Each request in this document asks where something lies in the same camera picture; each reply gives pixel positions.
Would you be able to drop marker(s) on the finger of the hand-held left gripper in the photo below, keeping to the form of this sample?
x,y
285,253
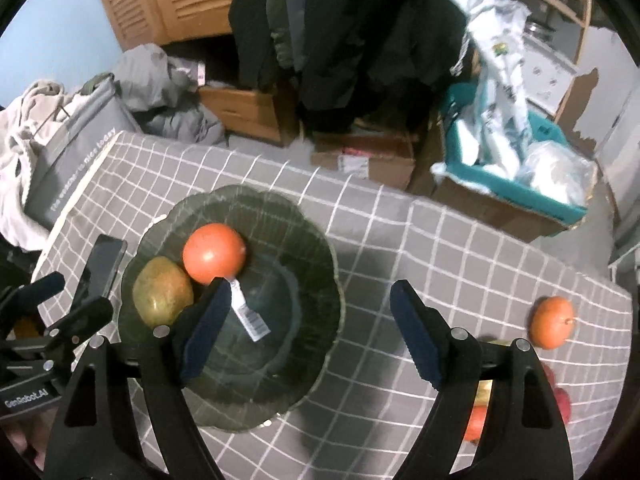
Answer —
x,y
82,317
42,287

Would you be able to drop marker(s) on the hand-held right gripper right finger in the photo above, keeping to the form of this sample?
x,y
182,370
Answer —
x,y
417,340

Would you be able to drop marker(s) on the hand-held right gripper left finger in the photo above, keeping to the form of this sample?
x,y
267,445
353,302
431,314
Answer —
x,y
200,345

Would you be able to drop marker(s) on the orange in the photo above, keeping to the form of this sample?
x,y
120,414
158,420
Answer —
x,y
212,252
550,322
475,421

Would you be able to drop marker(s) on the dark green glass bowl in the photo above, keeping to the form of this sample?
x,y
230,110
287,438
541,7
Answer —
x,y
285,280

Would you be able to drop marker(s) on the pink-red apple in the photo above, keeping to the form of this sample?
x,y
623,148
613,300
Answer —
x,y
562,402

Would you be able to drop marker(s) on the white paper tag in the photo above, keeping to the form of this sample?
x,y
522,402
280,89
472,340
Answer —
x,y
250,317

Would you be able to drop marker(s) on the black smartphone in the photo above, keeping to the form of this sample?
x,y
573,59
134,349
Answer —
x,y
107,265

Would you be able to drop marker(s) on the grey checked tablecloth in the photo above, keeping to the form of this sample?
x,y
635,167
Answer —
x,y
450,260

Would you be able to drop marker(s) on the grey printed bag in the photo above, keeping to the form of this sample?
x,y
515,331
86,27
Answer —
x,y
75,160

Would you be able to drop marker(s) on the beige cloth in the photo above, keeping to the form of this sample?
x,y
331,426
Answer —
x,y
20,135

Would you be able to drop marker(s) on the teal cardboard box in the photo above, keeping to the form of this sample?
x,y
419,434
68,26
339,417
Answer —
x,y
500,180

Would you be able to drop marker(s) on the clear plastic bag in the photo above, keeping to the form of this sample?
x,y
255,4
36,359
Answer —
x,y
555,170

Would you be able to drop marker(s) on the grey crumpled clothing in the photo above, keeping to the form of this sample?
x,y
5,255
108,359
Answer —
x,y
150,80

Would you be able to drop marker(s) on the small wooden drawer unit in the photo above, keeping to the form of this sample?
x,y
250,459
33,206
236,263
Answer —
x,y
240,110

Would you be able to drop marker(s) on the white printed plastic bag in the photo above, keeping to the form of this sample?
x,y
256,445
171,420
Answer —
x,y
500,85

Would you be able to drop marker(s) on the white printed box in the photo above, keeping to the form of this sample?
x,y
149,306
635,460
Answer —
x,y
547,77

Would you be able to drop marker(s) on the dark hanging coat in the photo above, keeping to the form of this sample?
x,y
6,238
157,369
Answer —
x,y
380,35

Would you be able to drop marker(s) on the wooden louvred cabinet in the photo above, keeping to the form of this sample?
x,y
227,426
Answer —
x,y
165,0

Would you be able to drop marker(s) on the green hanging jacket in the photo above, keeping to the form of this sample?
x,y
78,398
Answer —
x,y
286,10

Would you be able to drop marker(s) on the wooden shelf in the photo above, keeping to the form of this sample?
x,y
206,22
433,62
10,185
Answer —
x,y
582,25

